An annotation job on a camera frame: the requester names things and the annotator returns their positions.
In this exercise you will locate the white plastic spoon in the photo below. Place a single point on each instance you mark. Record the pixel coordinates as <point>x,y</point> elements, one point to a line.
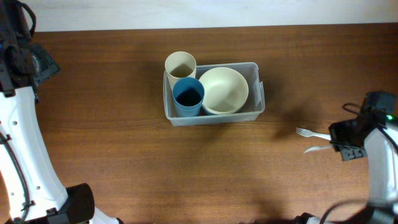
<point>318,148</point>

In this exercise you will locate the white plastic fork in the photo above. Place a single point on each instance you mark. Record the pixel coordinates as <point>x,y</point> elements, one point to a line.
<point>308,133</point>

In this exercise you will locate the clear plastic container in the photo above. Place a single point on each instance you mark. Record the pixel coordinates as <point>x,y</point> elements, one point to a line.
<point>253,107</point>

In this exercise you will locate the cream bowl back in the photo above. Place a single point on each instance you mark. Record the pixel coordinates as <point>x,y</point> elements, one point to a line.
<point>226,90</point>

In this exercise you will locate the cream cup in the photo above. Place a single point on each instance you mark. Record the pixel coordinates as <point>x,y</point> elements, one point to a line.
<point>179,65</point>

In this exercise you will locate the blue cup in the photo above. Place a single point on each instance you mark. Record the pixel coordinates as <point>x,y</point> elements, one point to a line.
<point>188,95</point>

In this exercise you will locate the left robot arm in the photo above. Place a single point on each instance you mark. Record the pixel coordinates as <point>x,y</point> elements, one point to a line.
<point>35,193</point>

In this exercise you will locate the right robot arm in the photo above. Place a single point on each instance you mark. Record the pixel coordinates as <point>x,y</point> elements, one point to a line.
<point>373,135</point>

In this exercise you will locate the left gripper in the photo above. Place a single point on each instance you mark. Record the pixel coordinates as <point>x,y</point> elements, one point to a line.
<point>50,63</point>

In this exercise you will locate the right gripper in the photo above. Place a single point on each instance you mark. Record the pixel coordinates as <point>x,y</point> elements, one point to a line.
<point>334,129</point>

